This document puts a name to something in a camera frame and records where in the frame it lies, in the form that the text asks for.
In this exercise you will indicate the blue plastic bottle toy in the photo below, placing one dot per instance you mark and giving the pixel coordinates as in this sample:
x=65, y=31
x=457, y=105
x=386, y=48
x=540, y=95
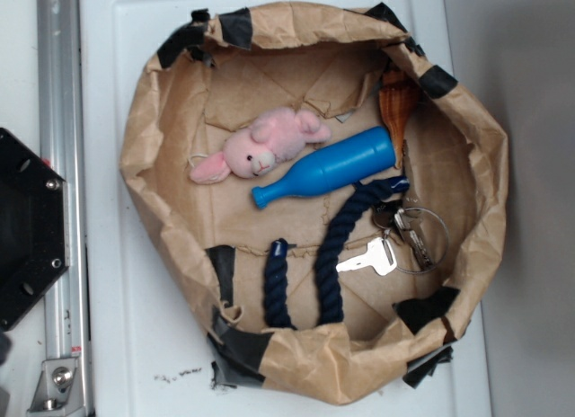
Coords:
x=332, y=167

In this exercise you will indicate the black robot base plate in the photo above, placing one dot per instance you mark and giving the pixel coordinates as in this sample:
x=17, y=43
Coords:
x=33, y=235

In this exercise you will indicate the pink plush bunny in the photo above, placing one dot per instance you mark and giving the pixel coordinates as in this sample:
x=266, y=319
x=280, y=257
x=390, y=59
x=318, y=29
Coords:
x=275, y=137

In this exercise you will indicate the white plastic tray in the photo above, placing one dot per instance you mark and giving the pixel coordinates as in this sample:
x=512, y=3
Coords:
x=150, y=358

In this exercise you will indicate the metal corner bracket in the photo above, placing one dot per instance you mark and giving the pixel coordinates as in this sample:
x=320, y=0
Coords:
x=59, y=391

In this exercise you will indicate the silver key bunch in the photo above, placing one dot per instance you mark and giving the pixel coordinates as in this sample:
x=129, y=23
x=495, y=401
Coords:
x=406, y=223

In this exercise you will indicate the aluminium extrusion rail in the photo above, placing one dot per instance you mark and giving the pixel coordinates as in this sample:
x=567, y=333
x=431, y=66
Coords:
x=61, y=142

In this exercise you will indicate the brown paper bag bin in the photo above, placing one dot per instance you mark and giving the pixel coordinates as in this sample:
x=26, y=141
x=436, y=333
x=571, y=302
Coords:
x=262, y=282

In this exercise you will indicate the silver flat key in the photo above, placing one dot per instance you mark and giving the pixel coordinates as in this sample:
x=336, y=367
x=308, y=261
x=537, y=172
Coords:
x=379, y=255

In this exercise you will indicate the orange conch seashell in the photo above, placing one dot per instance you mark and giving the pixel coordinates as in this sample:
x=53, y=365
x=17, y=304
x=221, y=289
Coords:
x=398, y=98

